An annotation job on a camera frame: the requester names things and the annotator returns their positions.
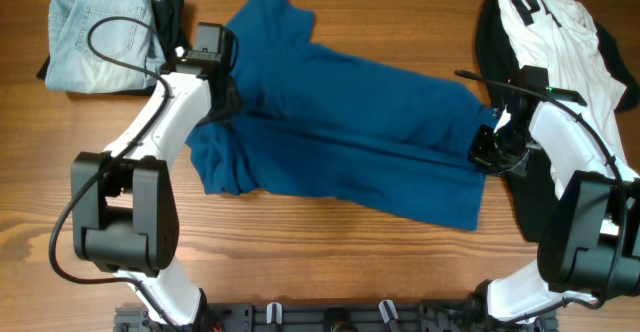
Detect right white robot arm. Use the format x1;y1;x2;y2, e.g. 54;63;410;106
454;66;639;330

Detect light blue denim jeans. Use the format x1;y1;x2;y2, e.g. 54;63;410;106
45;0;165;94

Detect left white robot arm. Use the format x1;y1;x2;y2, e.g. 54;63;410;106
62;23;242;331

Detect black garment under white shirt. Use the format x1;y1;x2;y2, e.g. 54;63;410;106
475;0;639;242

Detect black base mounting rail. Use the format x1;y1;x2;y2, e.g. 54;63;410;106
113;299;559;332

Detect black garment under jeans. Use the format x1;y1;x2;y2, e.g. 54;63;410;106
37;0;189;94

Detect white printed t-shirt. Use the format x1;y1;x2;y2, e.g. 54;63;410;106
498;0;638;199

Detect blue polo shirt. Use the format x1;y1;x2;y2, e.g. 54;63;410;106
187;0;496;230

